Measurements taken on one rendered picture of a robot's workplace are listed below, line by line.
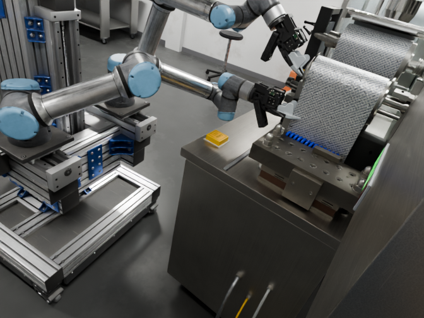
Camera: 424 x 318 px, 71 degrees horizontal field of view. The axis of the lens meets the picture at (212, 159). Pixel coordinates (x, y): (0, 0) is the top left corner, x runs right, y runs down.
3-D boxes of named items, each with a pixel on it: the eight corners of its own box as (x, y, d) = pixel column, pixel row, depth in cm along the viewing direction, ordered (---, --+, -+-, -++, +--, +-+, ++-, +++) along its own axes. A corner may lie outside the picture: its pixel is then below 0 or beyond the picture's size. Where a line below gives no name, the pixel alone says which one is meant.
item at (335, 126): (286, 132, 116) (303, 88, 105) (344, 160, 106) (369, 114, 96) (286, 132, 115) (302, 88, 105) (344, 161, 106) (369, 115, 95)
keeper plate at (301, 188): (283, 192, 102) (294, 167, 96) (310, 207, 98) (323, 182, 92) (280, 195, 101) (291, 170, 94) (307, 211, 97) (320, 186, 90)
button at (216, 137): (214, 134, 129) (216, 129, 127) (228, 141, 126) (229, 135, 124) (205, 139, 123) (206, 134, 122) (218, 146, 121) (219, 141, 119)
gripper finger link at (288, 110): (301, 109, 105) (279, 99, 108) (296, 123, 108) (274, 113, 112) (305, 106, 107) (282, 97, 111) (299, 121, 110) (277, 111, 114)
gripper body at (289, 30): (301, 44, 101) (284, 12, 101) (281, 58, 107) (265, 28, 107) (309, 41, 107) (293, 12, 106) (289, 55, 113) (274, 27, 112)
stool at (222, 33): (242, 78, 469) (253, 34, 431) (236, 89, 425) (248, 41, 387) (208, 69, 474) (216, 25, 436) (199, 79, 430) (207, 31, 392)
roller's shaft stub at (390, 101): (382, 104, 100) (388, 91, 97) (404, 112, 97) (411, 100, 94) (380, 107, 97) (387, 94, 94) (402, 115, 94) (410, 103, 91)
